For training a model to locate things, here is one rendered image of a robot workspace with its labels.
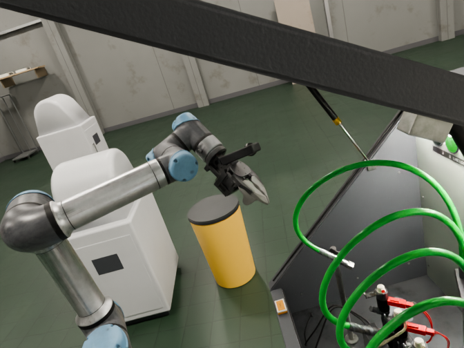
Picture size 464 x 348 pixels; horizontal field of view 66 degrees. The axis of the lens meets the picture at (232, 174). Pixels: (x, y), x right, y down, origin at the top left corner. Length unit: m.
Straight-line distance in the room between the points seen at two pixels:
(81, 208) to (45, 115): 5.31
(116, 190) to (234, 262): 1.89
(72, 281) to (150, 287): 1.60
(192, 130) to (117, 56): 9.24
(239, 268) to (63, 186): 1.36
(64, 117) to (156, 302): 3.94
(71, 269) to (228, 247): 1.65
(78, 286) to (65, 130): 5.05
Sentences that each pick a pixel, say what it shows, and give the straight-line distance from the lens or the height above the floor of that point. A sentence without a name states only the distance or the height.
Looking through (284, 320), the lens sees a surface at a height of 0.95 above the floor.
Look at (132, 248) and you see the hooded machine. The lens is 2.51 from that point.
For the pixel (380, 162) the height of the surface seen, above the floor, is 1.43.
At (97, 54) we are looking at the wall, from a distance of 10.42.
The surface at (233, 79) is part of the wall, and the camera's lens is 9.75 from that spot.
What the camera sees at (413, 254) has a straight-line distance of 0.70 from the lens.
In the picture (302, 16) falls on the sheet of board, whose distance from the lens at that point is 9.43.
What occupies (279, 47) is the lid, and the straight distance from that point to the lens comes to 0.29.
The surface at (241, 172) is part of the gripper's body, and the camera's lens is 0.99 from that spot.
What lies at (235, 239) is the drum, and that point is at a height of 0.40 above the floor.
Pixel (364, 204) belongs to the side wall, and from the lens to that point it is 1.20.
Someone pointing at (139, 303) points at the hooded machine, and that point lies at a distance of 2.79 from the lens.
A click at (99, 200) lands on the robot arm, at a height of 1.51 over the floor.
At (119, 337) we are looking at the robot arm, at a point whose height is 1.12.
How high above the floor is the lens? 1.79
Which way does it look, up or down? 22 degrees down
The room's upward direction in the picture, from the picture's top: 17 degrees counter-clockwise
